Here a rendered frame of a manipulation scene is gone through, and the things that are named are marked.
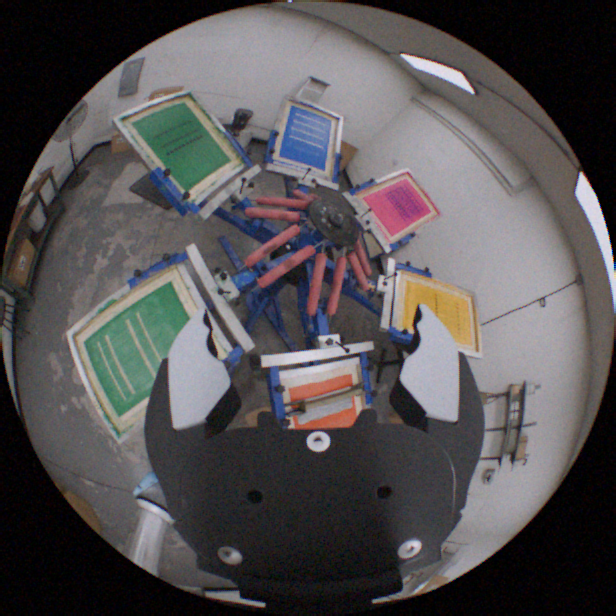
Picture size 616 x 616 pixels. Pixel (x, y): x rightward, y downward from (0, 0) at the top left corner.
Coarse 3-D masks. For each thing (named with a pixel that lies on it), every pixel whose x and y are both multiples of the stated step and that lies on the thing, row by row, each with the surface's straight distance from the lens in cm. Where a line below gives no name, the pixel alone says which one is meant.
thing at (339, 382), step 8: (344, 376) 118; (328, 384) 112; (336, 384) 115; (344, 384) 119; (352, 384) 123; (328, 392) 112; (352, 400) 123; (352, 408) 124; (328, 416) 114; (336, 416) 118; (344, 416) 121; (352, 416) 125
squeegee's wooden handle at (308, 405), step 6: (348, 390) 113; (354, 390) 110; (360, 390) 113; (330, 396) 104; (336, 396) 103; (342, 396) 105; (348, 396) 107; (306, 402) 99; (312, 402) 97; (318, 402) 97; (324, 402) 99; (330, 402) 101; (300, 408) 99; (306, 408) 94; (312, 408) 96
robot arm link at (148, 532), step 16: (144, 480) 62; (144, 496) 62; (160, 496) 61; (144, 512) 61; (160, 512) 60; (144, 528) 59; (160, 528) 60; (128, 544) 60; (144, 544) 58; (160, 544) 60; (144, 560) 58; (160, 560) 60
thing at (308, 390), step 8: (312, 384) 107; (320, 384) 109; (296, 392) 103; (304, 392) 105; (312, 392) 107; (320, 392) 109; (296, 400) 103; (296, 416) 105; (296, 424) 106; (304, 424) 108; (312, 424) 110; (320, 424) 113
